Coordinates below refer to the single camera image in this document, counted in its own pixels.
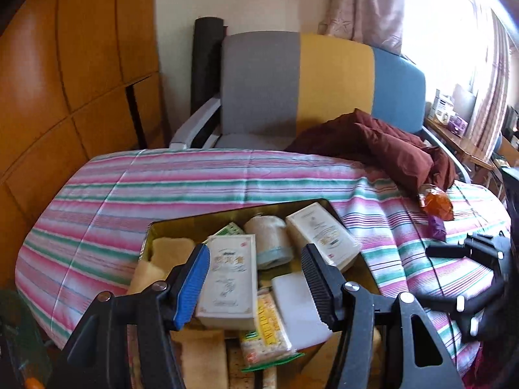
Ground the white cardboard carton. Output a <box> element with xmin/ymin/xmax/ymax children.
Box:
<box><xmin>285</xmin><ymin>203</ymin><xmax>362</xmax><ymax>272</ymax></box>
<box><xmin>195</xmin><ymin>234</ymin><xmax>259</xmax><ymax>331</ymax></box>

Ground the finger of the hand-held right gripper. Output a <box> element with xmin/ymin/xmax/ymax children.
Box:
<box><xmin>426</xmin><ymin>233</ymin><xmax>507</xmax><ymax>258</ymax></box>
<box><xmin>417</xmin><ymin>279</ymin><xmax>508</xmax><ymax>343</ymax></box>

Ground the purple packet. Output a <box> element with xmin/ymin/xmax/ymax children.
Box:
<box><xmin>429</xmin><ymin>215</ymin><xmax>447</xmax><ymax>241</ymax></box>

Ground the green plastic container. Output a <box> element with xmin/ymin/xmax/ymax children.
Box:
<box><xmin>0</xmin><ymin>288</ymin><xmax>53</xmax><ymax>389</ymax></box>

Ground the cracker packet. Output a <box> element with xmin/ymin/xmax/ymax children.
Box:
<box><xmin>239</xmin><ymin>289</ymin><xmax>305</xmax><ymax>373</ymax></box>

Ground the striped blanket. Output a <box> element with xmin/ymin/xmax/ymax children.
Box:
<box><xmin>14</xmin><ymin>148</ymin><xmax>512</xmax><ymax>382</ymax></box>

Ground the maroon cloth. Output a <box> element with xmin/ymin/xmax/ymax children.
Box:
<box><xmin>286</xmin><ymin>109</ymin><xmax>459</xmax><ymax>199</ymax></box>

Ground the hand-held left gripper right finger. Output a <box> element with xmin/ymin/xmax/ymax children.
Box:
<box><xmin>301</xmin><ymin>244</ymin><xmax>465</xmax><ymax>389</ymax></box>

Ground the white printed box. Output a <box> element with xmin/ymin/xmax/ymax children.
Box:
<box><xmin>430</xmin><ymin>95</ymin><xmax>455</xmax><ymax>124</ymax></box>

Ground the gold tin box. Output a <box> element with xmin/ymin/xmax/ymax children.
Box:
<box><xmin>126</xmin><ymin>198</ymin><xmax>384</xmax><ymax>389</ymax></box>

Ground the grey yellow blue chair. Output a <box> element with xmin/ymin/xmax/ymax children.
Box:
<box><xmin>169</xmin><ymin>30</ymin><xmax>473</xmax><ymax>183</ymax></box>

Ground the magenta fuzzy cloth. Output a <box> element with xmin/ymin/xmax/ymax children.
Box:
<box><xmin>466</xmin><ymin>352</ymin><xmax>507</xmax><ymax>389</ymax></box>

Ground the black rolled mat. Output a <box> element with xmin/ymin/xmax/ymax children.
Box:
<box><xmin>190</xmin><ymin>17</ymin><xmax>225</xmax><ymax>116</ymax></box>

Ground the striped pink curtain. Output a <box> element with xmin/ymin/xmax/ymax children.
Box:
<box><xmin>466</xmin><ymin>8</ymin><xmax>513</xmax><ymax>163</ymax></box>

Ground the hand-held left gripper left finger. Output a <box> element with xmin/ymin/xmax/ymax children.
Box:
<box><xmin>49</xmin><ymin>244</ymin><xmax>211</xmax><ymax>389</ymax></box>

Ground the white sock blue trim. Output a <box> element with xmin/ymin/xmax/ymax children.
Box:
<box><xmin>243</xmin><ymin>215</ymin><xmax>293</xmax><ymax>270</ymax></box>

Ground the orange snack packet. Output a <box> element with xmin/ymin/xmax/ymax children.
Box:
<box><xmin>418</xmin><ymin>186</ymin><xmax>454</xmax><ymax>221</ymax></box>

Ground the green white carton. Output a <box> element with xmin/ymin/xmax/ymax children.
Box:
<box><xmin>209</xmin><ymin>223</ymin><xmax>246</xmax><ymax>240</ymax></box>

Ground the wooden wardrobe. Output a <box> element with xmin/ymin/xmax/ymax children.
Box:
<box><xmin>0</xmin><ymin>0</ymin><xmax>169</xmax><ymax>288</ymax></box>

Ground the beige towel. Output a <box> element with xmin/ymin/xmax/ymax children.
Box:
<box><xmin>151</xmin><ymin>237</ymin><xmax>195</xmax><ymax>264</ymax></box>
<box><xmin>127</xmin><ymin>261</ymin><xmax>171</xmax><ymax>296</ymax></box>
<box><xmin>174</xmin><ymin>328</ymin><xmax>228</xmax><ymax>389</ymax></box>

